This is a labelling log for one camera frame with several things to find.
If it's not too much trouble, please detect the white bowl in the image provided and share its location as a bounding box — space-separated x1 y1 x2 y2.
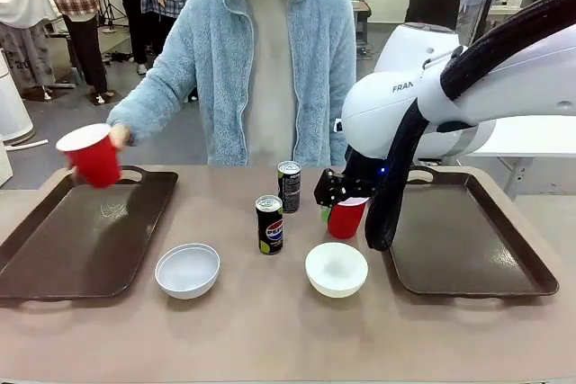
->
154 243 221 300
304 241 369 299

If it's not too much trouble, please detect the black braided cable sleeve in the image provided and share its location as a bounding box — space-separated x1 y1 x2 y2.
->
364 0 576 253

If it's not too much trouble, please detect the red plastic cup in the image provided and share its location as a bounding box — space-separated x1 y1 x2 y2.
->
55 122 124 190
326 197 369 241

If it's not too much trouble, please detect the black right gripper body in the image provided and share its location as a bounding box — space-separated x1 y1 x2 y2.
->
343 146 390 200

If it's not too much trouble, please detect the brown plastic serving tray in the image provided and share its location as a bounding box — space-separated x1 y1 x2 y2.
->
382 166 561 299
0 165 180 302

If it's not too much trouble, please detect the white table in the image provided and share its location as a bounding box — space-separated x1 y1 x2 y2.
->
465 119 576 201

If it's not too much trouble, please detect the white round bin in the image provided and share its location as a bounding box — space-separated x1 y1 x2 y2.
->
0 48 35 145

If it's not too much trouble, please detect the person's right forearm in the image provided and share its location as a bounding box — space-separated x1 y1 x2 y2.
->
106 69 190 145

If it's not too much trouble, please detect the black tripod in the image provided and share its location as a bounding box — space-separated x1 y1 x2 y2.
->
95 0 131 35

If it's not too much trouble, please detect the bystander in white shirt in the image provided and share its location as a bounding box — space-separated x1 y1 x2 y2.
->
0 0 57 91

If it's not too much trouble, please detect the person's right hand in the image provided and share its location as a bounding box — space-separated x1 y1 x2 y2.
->
108 124 135 150

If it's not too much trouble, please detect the person in blue fleece jacket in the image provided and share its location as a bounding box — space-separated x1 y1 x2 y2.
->
106 0 357 167

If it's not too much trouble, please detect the white tube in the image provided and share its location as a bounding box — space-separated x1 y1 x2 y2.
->
3 138 49 150

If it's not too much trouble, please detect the black Pepsi can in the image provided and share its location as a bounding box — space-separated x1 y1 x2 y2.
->
255 195 285 256
275 160 302 215

